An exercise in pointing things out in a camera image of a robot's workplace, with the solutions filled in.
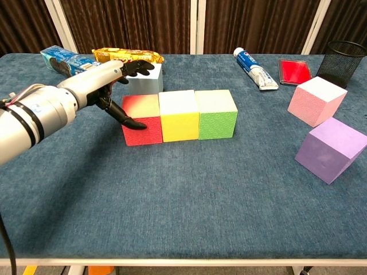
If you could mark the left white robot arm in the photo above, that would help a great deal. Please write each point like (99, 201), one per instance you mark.
(34, 120)

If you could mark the yellow floor tape strip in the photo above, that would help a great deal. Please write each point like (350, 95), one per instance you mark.
(30, 270)

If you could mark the light blue cube block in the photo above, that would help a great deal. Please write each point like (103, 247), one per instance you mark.
(149, 83)

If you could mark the yellow cube block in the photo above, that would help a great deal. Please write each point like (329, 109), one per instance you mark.
(179, 126)

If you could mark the orange red cube block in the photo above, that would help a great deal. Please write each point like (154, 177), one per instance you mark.
(143, 137)

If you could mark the blue felt table cover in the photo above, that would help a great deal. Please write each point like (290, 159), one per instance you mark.
(183, 200)

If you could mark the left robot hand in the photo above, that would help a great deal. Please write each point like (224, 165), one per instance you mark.
(91, 77)

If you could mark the orange floor object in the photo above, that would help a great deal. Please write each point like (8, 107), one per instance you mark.
(101, 270)

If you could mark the brown fabric partition panel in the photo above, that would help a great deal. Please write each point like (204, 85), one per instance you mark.
(258, 23)
(23, 23)
(129, 23)
(344, 20)

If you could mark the red ink pad case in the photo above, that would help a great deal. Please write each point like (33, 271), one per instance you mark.
(295, 71)

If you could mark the blue cookie package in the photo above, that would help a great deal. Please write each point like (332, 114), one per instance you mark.
(63, 61)

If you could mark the white partition frame post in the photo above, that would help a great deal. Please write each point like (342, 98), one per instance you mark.
(314, 28)
(197, 28)
(61, 28)

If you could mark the black mesh pen cup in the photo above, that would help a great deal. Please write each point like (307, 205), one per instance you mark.
(341, 63)

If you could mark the pink cube block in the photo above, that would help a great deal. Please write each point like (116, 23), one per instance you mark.
(312, 103)

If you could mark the green cube block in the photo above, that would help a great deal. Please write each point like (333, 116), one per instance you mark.
(218, 123)

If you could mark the gold cookie package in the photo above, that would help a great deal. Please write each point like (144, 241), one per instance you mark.
(114, 54)

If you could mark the white table frame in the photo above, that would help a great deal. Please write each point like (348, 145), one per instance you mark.
(183, 262)

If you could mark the purple cube block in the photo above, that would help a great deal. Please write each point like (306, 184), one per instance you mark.
(327, 151)

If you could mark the white blue toothpaste tube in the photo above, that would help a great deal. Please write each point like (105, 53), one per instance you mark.
(258, 73)

